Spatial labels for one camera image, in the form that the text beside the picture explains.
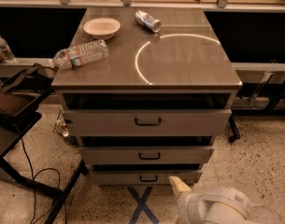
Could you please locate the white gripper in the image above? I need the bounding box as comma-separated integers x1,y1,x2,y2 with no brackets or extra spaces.
169,175,253,224

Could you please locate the grey drawer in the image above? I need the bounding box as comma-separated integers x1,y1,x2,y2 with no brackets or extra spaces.
79,147,214,165
63,109,231,136
92,170,202,186

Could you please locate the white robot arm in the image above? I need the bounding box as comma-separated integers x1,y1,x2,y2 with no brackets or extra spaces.
169,176,283,224

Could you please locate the grey drawer cabinet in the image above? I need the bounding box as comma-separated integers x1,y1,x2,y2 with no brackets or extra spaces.
52,7,242,175

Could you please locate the clear plastic water bottle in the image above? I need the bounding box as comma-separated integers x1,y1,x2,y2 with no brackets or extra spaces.
49,40,108,69

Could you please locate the crushed silver blue can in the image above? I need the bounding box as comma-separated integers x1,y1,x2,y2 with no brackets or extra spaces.
135,10,161,34

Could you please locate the white paper bowl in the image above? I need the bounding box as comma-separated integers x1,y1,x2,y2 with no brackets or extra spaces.
83,18,121,40

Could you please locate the black side table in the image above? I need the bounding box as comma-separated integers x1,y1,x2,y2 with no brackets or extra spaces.
0,112,86,224

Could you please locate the small upright water bottle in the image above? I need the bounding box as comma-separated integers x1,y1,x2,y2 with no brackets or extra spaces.
0,36,16,63

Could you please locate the wire basket with bottle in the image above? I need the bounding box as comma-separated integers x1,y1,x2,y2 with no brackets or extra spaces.
53,110,78,146

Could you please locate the black cable on floor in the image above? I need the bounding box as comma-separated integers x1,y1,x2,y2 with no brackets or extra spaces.
14,124,68,224

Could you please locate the dark bag with straps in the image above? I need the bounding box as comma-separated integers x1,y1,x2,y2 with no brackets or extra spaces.
0,63,56,127

